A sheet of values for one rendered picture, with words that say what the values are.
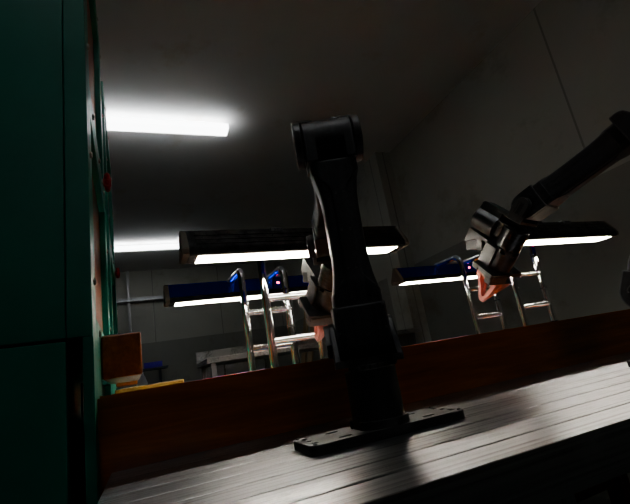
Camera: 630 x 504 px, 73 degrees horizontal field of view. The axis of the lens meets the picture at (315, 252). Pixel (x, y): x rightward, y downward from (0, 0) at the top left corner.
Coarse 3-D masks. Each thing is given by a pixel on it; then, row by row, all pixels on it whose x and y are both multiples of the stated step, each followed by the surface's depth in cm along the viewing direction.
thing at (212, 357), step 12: (228, 348) 412; (240, 348) 416; (288, 348) 356; (300, 348) 360; (312, 348) 375; (204, 360) 343; (216, 360) 333; (228, 360) 336; (240, 360) 371; (204, 372) 393; (216, 372) 333
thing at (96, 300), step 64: (0, 0) 63; (64, 0) 66; (0, 64) 60; (64, 64) 63; (0, 128) 57; (64, 128) 60; (0, 192) 55; (64, 192) 58; (0, 256) 53; (64, 256) 56; (0, 320) 51; (64, 320) 54
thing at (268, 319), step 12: (276, 228) 108; (264, 264) 122; (264, 276) 120; (264, 288) 119; (264, 300) 119; (276, 300) 120; (264, 312) 118; (288, 336) 118; (300, 336) 119; (312, 336) 121; (276, 348) 116; (324, 348) 121; (276, 360) 115
